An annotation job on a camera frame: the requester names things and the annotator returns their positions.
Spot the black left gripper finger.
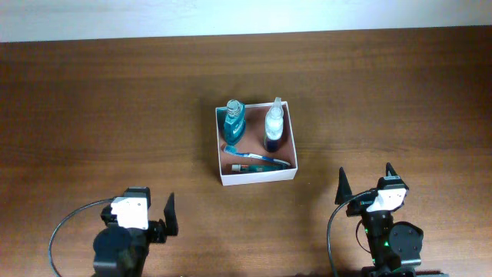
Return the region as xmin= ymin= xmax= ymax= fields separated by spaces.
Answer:
xmin=123 ymin=187 xmax=151 ymax=208
xmin=163 ymin=192 xmax=178 ymax=236

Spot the blue white toothbrush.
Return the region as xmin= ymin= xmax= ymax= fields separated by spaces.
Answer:
xmin=223 ymin=145 xmax=291 ymax=167

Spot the teal mouthwash bottle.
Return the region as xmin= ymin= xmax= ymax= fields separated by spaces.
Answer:
xmin=224 ymin=99 xmax=246 ymax=145

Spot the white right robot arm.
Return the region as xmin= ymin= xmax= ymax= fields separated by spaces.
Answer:
xmin=335 ymin=163 xmax=424 ymax=277

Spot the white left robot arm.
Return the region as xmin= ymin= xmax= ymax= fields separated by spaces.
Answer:
xmin=93 ymin=187 xmax=178 ymax=277

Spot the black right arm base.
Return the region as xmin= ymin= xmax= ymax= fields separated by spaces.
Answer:
xmin=361 ymin=267 xmax=450 ymax=277

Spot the clear spray bottle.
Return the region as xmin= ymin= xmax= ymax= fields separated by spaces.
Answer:
xmin=264 ymin=97 xmax=284 ymax=152

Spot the white cardboard box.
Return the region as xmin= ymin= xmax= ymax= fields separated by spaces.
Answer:
xmin=214 ymin=101 xmax=298 ymax=186

